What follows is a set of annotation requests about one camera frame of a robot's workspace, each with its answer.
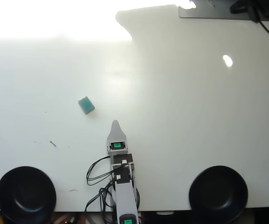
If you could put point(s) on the white gripper with motor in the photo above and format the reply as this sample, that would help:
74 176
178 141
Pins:
117 150

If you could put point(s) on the blue foam cube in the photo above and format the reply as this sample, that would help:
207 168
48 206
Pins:
87 104

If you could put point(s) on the white Koch robot arm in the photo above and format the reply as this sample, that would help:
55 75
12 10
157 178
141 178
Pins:
124 198

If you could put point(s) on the black round bowl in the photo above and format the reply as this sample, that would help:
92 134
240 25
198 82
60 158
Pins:
26 193
218 193

